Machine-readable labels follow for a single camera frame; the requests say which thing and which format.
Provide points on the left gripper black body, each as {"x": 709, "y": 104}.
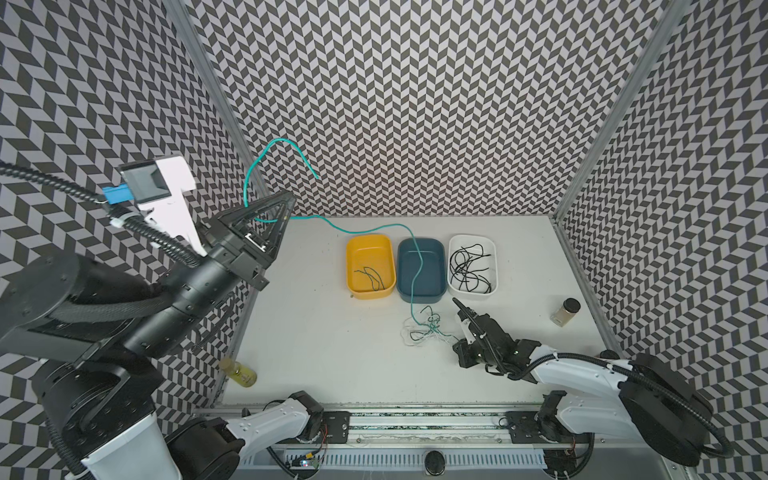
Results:
{"x": 241, "y": 255}

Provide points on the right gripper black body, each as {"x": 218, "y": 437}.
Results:
{"x": 491, "y": 346}

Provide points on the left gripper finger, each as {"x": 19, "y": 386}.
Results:
{"x": 227, "y": 222}
{"x": 264, "y": 223}

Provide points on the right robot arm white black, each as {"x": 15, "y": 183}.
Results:
{"x": 640, "y": 399}

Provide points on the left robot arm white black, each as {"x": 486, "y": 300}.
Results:
{"x": 98, "y": 331}

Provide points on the dark teal plastic bin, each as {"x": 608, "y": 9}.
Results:
{"x": 421, "y": 269}

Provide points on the white plastic bin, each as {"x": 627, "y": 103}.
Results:
{"x": 472, "y": 270}

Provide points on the spice jar black lid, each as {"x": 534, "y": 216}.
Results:
{"x": 566, "y": 312}

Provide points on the small yellow round object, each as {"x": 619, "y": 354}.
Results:
{"x": 239, "y": 373}

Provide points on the yellow plastic bin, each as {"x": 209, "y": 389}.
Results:
{"x": 370, "y": 266}

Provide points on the small green circuit board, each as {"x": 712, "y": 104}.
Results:
{"x": 305, "y": 462}

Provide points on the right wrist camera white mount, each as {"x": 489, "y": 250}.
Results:
{"x": 464, "y": 325}

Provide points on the left corner aluminium post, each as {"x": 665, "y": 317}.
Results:
{"x": 178, "y": 15}

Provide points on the corner aluminium post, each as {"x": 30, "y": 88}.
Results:
{"x": 660, "y": 37}
{"x": 178, "y": 15}

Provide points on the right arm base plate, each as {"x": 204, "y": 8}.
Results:
{"x": 523, "y": 427}

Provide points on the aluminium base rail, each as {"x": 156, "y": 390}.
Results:
{"x": 452, "y": 426}

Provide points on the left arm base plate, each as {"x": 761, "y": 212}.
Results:
{"x": 333, "y": 427}

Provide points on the right corner aluminium post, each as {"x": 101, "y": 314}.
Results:
{"x": 660, "y": 37}

